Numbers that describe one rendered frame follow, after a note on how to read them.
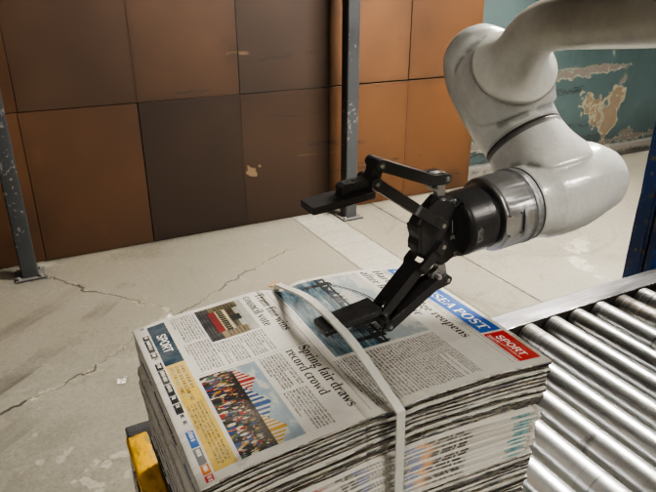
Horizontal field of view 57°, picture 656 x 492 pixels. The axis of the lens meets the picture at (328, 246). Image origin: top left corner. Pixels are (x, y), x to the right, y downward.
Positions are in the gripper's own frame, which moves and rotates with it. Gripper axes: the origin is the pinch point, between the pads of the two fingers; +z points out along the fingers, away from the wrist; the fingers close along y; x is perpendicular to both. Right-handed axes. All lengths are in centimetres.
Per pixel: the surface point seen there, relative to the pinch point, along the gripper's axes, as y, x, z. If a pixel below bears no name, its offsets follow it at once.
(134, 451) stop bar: 28.9, 18.2, 22.4
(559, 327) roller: 39, 18, -56
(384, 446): 13.6, -12.8, 1.3
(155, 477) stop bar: 29.1, 12.1, 20.9
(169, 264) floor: 114, 253, -23
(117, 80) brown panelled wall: 21, 287, -23
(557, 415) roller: 37, 0, -36
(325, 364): 9.3, -3.6, 2.5
